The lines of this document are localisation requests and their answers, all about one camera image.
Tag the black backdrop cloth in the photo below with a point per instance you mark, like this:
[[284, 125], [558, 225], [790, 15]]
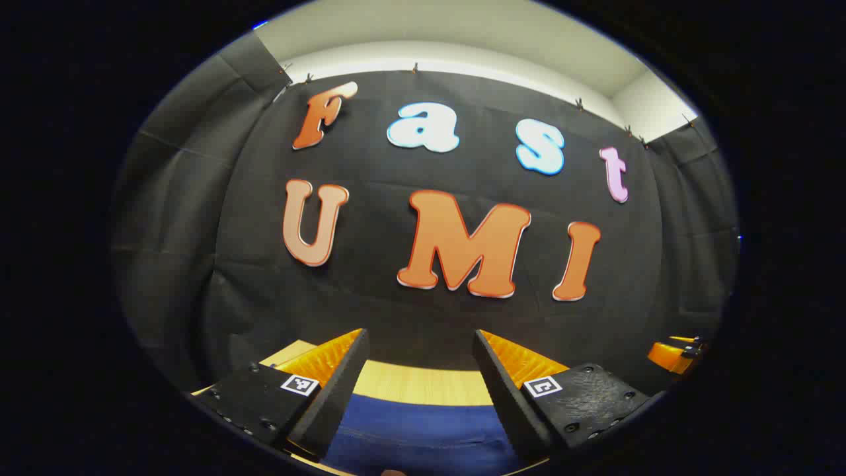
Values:
[[396, 304]]

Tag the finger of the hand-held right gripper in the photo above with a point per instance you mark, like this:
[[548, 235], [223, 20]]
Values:
[[671, 356]]

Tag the blue denim jeans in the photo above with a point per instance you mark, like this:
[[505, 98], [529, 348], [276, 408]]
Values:
[[423, 436]]

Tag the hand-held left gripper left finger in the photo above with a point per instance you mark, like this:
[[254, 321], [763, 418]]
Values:
[[337, 396]]

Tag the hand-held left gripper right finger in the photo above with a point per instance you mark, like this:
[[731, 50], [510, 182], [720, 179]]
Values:
[[505, 403]]

